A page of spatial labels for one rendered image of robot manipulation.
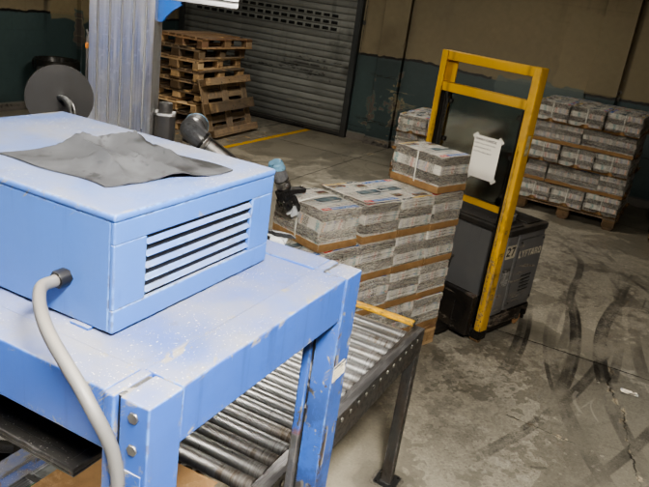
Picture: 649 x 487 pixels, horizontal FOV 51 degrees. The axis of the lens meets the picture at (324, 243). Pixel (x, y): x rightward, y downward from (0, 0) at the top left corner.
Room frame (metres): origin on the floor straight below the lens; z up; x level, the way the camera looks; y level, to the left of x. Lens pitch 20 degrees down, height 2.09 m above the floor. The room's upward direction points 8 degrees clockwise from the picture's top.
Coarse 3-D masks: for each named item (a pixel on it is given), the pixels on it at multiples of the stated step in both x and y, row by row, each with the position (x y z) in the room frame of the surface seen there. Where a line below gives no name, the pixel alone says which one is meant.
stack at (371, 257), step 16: (288, 240) 3.46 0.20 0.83; (384, 240) 3.68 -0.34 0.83; (400, 240) 3.77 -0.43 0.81; (416, 240) 3.89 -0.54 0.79; (336, 256) 3.40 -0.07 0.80; (352, 256) 3.49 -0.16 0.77; (368, 256) 3.59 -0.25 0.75; (384, 256) 3.70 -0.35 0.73; (400, 256) 3.79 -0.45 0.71; (416, 256) 3.90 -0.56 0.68; (368, 272) 3.61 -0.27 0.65; (400, 272) 3.81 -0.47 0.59; (416, 272) 3.92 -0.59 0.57; (368, 288) 3.61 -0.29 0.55; (384, 288) 3.71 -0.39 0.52; (400, 288) 3.83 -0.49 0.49; (416, 288) 3.94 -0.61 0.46; (400, 304) 3.85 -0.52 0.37; (384, 320) 3.76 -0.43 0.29
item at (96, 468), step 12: (96, 468) 1.52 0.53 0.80; (180, 468) 1.57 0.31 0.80; (48, 480) 1.45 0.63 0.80; (60, 480) 1.45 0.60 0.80; (72, 480) 1.46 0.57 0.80; (84, 480) 1.47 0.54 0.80; (96, 480) 1.47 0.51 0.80; (180, 480) 1.52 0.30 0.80; (192, 480) 1.53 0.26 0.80; (204, 480) 1.53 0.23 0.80
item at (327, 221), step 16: (304, 208) 3.41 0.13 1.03; (320, 208) 3.35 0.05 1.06; (336, 208) 3.40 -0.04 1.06; (352, 208) 3.45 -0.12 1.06; (304, 224) 3.39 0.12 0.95; (320, 224) 3.31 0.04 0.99; (336, 224) 3.39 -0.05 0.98; (352, 224) 3.47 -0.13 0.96; (320, 240) 3.32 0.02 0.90; (336, 240) 3.40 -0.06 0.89
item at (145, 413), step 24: (120, 384) 0.82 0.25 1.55; (144, 384) 0.82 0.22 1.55; (168, 384) 0.83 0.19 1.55; (120, 408) 0.79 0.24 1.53; (144, 408) 0.77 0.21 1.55; (168, 408) 0.80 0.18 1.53; (120, 432) 0.78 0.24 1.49; (144, 432) 0.77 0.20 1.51; (168, 432) 0.80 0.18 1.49; (144, 456) 0.77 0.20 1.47; (168, 456) 0.81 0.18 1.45; (144, 480) 0.77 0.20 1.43; (168, 480) 0.81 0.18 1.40
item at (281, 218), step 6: (306, 192) 3.61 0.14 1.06; (312, 192) 3.63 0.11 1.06; (318, 192) 3.65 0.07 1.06; (324, 192) 3.67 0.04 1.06; (300, 198) 3.49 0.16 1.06; (276, 204) 3.57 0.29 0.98; (276, 210) 3.56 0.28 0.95; (282, 210) 3.53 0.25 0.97; (276, 216) 3.55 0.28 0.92; (282, 216) 3.51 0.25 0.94; (288, 216) 3.49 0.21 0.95; (276, 222) 3.55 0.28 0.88; (282, 222) 3.51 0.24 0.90; (288, 222) 3.48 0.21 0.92; (288, 228) 3.48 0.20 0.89
